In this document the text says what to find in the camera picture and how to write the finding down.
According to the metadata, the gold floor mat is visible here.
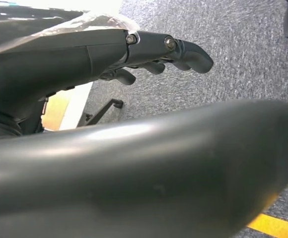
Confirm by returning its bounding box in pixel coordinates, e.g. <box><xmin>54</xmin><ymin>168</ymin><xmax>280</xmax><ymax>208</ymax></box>
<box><xmin>41</xmin><ymin>90</ymin><xmax>71</xmax><ymax>132</ymax></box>

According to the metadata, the black metal foot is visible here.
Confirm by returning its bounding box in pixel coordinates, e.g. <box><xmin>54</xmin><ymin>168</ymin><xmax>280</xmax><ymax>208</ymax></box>
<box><xmin>76</xmin><ymin>98</ymin><xmax>124</xmax><ymax>128</ymax></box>

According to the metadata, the yellow floor tape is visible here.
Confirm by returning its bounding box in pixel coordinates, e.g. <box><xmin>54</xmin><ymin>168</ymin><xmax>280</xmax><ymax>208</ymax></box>
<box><xmin>246</xmin><ymin>213</ymin><xmax>288</xmax><ymax>238</ymax></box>

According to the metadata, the white desk leg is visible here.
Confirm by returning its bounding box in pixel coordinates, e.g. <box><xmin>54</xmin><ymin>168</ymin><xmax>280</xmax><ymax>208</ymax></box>
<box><xmin>58</xmin><ymin>81</ymin><xmax>95</xmax><ymax>131</ymax></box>

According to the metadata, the clear plastic hand cover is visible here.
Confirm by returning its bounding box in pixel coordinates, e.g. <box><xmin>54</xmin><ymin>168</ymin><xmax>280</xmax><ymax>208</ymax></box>
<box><xmin>0</xmin><ymin>11</ymin><xmax>140</xmax><ymax>57</ymax></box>

